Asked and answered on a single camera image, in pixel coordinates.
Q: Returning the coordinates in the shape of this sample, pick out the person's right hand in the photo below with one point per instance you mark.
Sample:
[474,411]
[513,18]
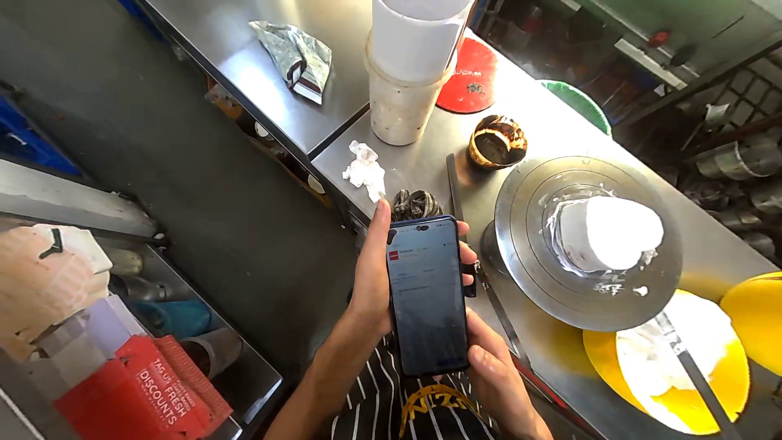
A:
[504,379]

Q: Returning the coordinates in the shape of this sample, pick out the person's left hand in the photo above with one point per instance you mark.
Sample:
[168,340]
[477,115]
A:
[371,290]

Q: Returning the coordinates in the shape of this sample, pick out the person's left thumb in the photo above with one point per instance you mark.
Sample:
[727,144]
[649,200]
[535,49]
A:
[379,235]

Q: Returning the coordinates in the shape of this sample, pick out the person's right fingers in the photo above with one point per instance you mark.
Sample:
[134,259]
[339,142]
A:
[481,330]

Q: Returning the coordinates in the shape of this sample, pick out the person's left fingers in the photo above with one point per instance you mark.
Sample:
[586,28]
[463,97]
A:
[468,253]

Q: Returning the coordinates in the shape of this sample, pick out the person's right thumb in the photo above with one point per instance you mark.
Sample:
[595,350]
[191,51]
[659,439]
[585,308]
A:
[487,363]

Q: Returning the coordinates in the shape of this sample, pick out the smartphone with dark case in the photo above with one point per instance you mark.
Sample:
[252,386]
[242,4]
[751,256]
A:
[429,302]

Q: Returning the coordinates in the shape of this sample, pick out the person's left forearm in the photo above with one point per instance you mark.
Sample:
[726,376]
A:
[327,376]

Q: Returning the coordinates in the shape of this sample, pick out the person's right forearm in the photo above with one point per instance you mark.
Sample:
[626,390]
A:
[523,423]

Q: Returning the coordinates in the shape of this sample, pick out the round metal cake turntable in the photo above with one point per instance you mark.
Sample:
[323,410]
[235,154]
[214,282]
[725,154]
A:
[528,244]

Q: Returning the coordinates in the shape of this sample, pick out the crumpled white tissue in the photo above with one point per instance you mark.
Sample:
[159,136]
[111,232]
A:
[368,173]

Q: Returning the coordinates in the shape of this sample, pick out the long dark metal strip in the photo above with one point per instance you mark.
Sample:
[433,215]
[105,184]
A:
[453,183]

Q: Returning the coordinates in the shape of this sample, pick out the dark stained bowl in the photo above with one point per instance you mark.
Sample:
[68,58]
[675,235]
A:
[493,150]

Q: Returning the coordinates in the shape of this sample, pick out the steel worktable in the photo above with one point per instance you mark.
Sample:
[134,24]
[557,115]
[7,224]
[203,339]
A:
[342,131]

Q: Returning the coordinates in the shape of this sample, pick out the person's body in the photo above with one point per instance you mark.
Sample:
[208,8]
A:
[382,409]

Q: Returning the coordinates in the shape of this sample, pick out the translucent stained plastic container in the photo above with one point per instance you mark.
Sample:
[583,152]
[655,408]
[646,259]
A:
[400,110]

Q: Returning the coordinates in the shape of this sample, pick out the white cream cake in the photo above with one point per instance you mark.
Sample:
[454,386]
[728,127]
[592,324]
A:
[602,235]

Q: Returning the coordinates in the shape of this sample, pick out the white whipped cream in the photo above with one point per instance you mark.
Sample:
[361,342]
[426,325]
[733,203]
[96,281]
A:
[650,360]

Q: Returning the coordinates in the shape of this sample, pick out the red round board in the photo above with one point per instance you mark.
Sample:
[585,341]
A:
[479,73]

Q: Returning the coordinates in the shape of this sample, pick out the steel under-counter shelf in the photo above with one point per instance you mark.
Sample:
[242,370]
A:
[256,373]

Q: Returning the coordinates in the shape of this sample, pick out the green round basin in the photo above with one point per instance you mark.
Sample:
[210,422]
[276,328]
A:
[580,104]

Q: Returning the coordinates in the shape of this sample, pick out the tall white plastic container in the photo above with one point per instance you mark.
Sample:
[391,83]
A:
[415,52]

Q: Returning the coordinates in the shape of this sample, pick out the crumpled silver-green foil packet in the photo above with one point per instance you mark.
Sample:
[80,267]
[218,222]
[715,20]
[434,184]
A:
[299,58]

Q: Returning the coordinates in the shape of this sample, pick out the clear cylindrical container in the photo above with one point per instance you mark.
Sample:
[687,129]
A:
[217,351]

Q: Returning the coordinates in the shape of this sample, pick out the blue-teal plastic container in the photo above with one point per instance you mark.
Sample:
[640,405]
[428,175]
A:
[174,318]

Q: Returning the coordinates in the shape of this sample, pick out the yellow bowl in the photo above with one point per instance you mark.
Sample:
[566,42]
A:
[754,318]
[736,391]

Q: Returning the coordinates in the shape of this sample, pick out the red cardboard box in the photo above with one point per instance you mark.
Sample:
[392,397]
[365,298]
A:
[146,391]

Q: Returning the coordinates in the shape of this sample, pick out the rack with metal pots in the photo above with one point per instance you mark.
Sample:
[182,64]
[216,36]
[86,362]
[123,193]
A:
[733,160]

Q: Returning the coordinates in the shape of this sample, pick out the blue plastic crate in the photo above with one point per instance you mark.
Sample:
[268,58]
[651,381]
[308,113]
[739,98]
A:
[30,143]

